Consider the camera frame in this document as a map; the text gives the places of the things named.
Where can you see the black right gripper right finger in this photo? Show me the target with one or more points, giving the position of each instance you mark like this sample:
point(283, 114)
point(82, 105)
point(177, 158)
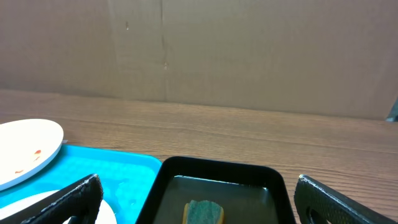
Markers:
point(317, 203)

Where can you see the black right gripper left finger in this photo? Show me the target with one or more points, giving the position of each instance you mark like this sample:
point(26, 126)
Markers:
point(77, 203)

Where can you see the black water tray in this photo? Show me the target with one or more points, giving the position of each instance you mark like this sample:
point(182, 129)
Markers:
point(247, 193)

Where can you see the blue plastic tray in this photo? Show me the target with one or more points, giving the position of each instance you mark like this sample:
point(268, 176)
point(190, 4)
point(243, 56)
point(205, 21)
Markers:
point(126, 178)

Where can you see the white plate with red ring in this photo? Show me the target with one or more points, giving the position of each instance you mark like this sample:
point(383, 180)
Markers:
point(27, 146)

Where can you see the green yellow sponge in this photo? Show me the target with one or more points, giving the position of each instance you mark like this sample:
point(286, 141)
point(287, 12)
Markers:
point(203, 212)

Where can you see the brown cardboard backdrop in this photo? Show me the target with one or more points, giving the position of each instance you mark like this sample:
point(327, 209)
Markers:
point(335, 58)

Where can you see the white plate with orange streak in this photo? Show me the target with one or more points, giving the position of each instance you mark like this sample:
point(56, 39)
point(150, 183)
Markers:
point(105, 214)

